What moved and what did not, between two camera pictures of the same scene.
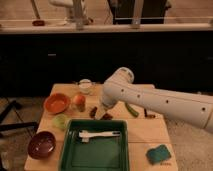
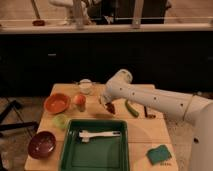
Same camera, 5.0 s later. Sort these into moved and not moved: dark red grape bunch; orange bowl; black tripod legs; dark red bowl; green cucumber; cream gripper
Moved: cream gripper; dark red grape bunch
Not moved: dark red bowl; black tripod legs; green cucumber; orange bowl
